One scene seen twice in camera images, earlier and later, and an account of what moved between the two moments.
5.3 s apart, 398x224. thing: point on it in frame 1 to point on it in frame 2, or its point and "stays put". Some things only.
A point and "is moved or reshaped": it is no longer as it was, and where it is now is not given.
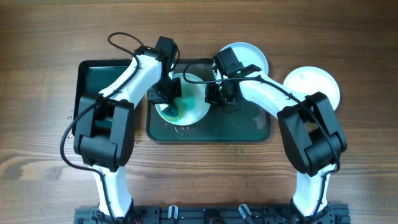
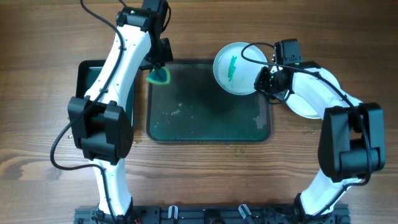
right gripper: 219,95 to 262,81
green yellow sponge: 175,109 is moved or reshaped
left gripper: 166,93 to 154,63
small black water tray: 94,76 stays put
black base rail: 211,214 stays put
